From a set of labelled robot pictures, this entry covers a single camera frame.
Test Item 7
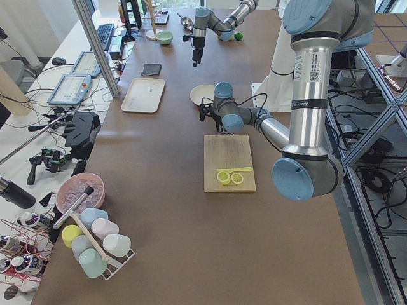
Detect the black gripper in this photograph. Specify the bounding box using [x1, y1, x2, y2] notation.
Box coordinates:
[183, 34, 205, 67]
[198, 98, 223, 132]

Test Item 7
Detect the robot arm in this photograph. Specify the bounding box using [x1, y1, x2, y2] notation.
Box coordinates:
[183, 0, 258, 67]
[199, 1, 375, 201]

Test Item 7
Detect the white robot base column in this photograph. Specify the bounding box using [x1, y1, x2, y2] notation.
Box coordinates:
[251, 13, 295, 112]

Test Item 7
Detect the cream serving tray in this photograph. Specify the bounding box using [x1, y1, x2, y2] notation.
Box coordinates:
[121, 78, 165, 114]

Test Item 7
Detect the white round plate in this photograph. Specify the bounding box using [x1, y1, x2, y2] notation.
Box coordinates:
[190, 84, 215, 106]

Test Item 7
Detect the metal scoop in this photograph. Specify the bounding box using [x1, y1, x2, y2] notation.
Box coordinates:
[177, 13, 194, 32]

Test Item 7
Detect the yellow lemon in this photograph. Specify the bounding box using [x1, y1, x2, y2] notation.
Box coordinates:
[217, 31, 233, 41]

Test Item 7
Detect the light green bowl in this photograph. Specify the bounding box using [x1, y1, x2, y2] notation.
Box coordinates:
[156, 30, 174, 46]

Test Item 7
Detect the bamboo cutting board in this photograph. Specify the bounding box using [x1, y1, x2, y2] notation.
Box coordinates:
[203, 135, 256, 193]

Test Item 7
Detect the green lime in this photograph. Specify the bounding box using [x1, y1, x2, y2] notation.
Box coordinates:
[233, 32, 244, 41]

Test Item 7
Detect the grey folded cloth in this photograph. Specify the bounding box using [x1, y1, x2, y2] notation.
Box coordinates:
[141, 63, 162, 76]

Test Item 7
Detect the wooden cup tree stand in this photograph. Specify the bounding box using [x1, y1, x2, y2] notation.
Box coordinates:
[142, 0, 162, 41]

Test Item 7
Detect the yellow plastic knife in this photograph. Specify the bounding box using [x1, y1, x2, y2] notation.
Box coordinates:
[216, 166, 253, 173]

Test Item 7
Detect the lemon slice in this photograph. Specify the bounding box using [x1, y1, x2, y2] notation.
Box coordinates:
[216, 170, 231, 186]
[230, 172, 244, 185]

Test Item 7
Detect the black monitor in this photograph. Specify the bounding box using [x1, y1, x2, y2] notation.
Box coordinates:
[120, 0, 142, 43]

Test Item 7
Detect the black keyboard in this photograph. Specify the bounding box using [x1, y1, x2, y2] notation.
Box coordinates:
[97, 24, 114, 51]

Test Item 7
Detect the teach pendant tablet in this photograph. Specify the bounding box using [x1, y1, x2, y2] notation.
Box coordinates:
[47, 74, 92, 105]
[71, 51, 101, 78]

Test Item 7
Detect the metal muddler tool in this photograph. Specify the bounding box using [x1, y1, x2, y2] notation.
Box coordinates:
[52, 186, 94, 229]

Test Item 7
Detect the computer mouse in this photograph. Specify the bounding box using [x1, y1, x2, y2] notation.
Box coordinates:
[52, 57, 66, 66]

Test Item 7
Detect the pink bowl with ice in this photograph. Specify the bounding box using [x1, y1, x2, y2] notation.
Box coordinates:
[56, 173, 106, 214]

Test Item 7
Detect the blue plastic cup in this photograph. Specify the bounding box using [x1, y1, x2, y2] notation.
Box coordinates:
[80, 208, 109, 228]

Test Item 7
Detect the pink plastic cup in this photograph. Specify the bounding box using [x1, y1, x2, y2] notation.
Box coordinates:
[91, 217, 119, 240]

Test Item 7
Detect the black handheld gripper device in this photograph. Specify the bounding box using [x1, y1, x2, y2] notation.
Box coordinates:
[27, 148, 72, 185]

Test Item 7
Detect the white plastic cup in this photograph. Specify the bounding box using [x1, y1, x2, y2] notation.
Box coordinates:
[103, 234, 131, 257]

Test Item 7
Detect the yellow plastic cup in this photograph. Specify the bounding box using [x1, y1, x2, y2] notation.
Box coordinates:
[62, 224, 83, 248]

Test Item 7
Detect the grey plastic cup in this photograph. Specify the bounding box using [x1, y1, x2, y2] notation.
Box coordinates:
[71, 235, 93, 261]

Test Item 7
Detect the mint plastic cup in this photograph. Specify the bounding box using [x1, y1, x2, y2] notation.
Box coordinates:
[79, 248, 107, 278]

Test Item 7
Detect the black thermos bottle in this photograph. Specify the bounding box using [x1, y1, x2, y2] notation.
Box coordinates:
[1, 177, 36, 209]

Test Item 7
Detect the aluminium frame post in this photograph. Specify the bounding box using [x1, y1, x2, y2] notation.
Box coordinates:
[72, 0, 119, 98]

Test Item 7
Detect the white wire cup rack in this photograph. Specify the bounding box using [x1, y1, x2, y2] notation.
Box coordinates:
[68, 212, 136, 281]

